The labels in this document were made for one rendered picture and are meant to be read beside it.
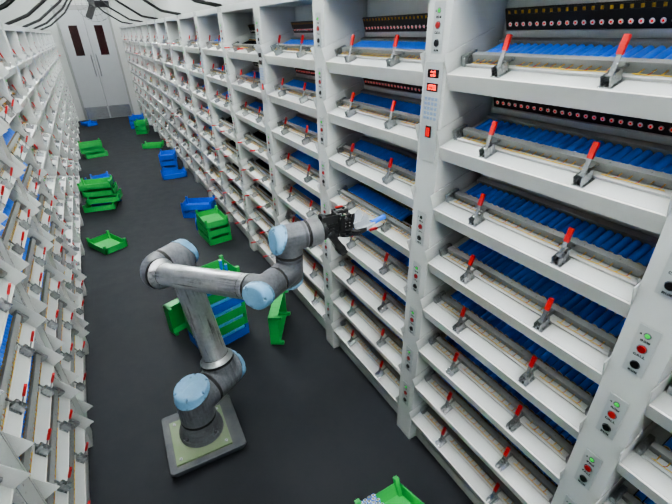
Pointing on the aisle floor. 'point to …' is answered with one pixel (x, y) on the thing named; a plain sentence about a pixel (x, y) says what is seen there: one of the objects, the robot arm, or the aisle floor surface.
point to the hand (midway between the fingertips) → (369, 224)
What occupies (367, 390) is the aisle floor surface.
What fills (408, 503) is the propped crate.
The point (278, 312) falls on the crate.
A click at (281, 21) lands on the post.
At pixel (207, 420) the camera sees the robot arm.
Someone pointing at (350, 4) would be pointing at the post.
